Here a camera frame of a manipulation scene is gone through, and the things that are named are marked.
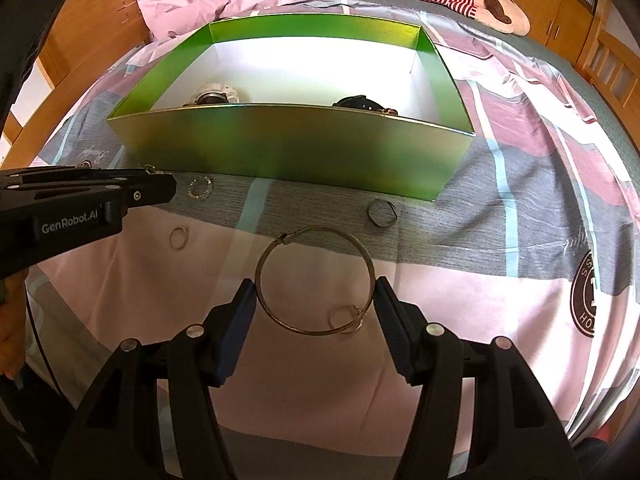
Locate silver bangle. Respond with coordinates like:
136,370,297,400
254,227,376,337

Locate silver ring with stone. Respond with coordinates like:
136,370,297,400
328,305,365,334

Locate white watch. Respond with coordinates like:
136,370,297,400
181,82,246,107

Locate dark metal ring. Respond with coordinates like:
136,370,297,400
366,199,399,228

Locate wooden wardrobe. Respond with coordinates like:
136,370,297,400
35,0,153,111

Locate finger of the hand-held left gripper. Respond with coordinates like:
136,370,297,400
0,165,156,187
0,174,177,212

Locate printed bed sheet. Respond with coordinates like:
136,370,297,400
25,0,640,461

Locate wooden slatted bed rail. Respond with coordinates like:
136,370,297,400
575,0,640,128

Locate rhinestone ring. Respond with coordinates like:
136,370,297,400
186,175,215,200

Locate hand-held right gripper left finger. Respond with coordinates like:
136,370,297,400
50,277,257,480

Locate person's left hand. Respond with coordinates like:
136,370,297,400
0,280,27,382

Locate black watch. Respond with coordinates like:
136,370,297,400
331,93,384,112

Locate wooden bed frame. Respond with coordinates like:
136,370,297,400
0,35,148,171

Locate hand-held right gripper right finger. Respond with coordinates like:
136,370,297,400
374,276,583,480

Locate green cardboard box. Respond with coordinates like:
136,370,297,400
106,14,476,202

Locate wooden cabinets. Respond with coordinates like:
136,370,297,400
500,0,601,61

